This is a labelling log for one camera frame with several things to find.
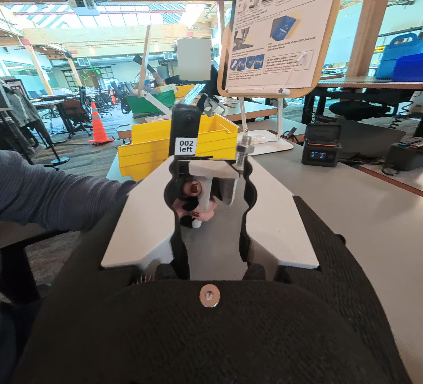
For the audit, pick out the orange traffic cone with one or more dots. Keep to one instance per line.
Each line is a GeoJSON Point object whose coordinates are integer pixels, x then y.
{"type": "Point", "coordinates": [99, 126]}

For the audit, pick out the black charger box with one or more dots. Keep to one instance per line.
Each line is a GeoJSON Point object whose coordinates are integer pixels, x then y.
{"type": "Point", "coordinates": [405, 157]}

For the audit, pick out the ceiling projector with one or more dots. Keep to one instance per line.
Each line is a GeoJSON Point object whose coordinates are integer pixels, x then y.
{"type": "Point", "coordinates": [82, 2]}

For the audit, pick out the blue plastic bin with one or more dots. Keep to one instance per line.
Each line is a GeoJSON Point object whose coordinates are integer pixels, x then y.
{"type": "Point", "coordinates": [408, 68]}

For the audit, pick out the person's left forearm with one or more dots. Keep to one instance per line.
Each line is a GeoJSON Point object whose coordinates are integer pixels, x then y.
{"type": "Point", "coordinates": [66, 192]}

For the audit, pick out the brown office chair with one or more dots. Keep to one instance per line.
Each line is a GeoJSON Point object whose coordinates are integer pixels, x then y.
{"type": "Point", "coordinates": [74, 113]}

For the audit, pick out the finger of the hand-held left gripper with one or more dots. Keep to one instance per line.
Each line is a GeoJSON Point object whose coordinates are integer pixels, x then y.
{"type": "Point", "coordinates": [228, 190]}
{"type": "Point", "coordinates": [214, 169]}

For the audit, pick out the printed instruction sheet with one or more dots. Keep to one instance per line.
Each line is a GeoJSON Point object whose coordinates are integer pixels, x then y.
{"type": "Point", "coordinates": [281, 60]}

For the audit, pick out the wooden instruction board stand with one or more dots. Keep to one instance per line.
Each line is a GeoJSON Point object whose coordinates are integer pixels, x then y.
{"type": "Point", "coordinates": [274, 147]}

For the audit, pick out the green plastic bin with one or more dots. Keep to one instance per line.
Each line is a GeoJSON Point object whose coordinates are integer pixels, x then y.
{"type": "Point", "coordinates": [148, 103]}

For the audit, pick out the steel hex nut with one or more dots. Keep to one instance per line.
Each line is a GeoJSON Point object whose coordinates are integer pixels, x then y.
{"type": "Point", "coordinates": [245, 150]}

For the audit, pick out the blue tote bag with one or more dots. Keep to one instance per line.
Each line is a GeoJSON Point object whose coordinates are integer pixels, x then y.
{"type": "Point", "coordinates": [386, 56]}

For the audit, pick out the light wooden post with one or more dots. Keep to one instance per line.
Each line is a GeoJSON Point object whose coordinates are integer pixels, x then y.
{"type": "Point", "coordinates": [370, 27]}

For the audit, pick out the black label printer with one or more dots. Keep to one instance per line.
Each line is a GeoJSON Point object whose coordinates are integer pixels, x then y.
{"type": "Point", "coordinates": [322, 146]}

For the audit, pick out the yellow plastic bin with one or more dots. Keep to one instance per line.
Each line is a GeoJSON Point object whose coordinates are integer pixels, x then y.
{"type": "Point", "coordinates": [148, 149]}

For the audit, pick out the person's left hand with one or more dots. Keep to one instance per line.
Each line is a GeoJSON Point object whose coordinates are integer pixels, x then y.
{"type": "Point", "coordinates": [193, 189]}

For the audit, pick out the thin wooden board stand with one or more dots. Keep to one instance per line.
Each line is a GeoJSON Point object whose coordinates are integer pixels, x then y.
{"type": "Point", "coordinates": [145, 60]}

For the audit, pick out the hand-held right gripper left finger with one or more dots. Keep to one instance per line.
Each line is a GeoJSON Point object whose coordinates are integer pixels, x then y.
{"type": "Point", "coordinates": [142, 218]}

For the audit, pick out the steel hex bolt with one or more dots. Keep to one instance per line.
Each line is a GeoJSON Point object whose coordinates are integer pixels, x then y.
{"type": "Point", "coordinates": [241, 163]}

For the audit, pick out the grey hanging jacket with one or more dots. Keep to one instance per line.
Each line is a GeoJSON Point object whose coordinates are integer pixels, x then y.
{"type": "Point", "coordinates": [23, 116]}

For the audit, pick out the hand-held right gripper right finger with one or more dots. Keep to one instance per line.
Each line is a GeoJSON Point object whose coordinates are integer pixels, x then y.
{"type": "Point", "coordinates": [281, 225]}

